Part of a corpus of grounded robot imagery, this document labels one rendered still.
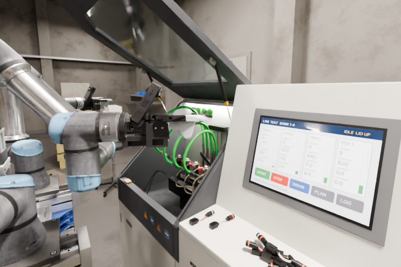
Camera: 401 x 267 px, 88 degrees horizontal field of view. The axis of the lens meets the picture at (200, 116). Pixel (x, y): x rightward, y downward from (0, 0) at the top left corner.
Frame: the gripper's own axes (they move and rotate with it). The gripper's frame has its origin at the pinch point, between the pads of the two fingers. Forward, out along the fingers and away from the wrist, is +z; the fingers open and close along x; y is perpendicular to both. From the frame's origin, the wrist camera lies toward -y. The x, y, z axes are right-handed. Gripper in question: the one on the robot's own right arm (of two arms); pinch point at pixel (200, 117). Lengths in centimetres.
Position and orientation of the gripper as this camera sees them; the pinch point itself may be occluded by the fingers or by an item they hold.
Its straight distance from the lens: 55.1
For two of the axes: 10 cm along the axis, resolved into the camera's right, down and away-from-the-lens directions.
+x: 1.5, 0.0, -9.9
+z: 9.9, -0.2, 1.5
